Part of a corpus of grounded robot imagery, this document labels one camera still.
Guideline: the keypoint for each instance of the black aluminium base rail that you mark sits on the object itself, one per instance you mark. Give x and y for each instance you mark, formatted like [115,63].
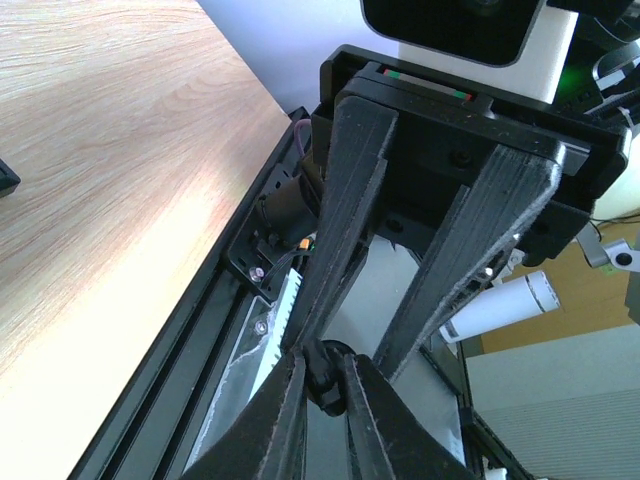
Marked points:
[199,372]

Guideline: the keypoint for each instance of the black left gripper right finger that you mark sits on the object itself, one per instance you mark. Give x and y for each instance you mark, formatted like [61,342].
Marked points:
[384,439]

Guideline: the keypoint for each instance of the black chess piece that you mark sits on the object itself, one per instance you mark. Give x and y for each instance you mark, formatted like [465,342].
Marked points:
[325,375]

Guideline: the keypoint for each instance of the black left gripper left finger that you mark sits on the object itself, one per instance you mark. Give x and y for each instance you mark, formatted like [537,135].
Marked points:
[268,439]

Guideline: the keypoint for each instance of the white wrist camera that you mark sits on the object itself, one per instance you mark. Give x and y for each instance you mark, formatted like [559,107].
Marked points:
[515,46]

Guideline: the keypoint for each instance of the white paper roll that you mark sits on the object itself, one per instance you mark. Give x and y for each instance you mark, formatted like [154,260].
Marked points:
[514,301]

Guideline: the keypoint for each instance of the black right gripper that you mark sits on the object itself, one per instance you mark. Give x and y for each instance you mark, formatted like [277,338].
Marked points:
[446,131]

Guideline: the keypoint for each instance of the black and silver chessboard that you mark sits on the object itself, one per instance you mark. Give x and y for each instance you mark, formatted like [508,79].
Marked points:
[9,180]

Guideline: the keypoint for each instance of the light blue slotted cable duct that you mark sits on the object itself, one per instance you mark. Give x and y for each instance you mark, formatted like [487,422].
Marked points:
[270,328]

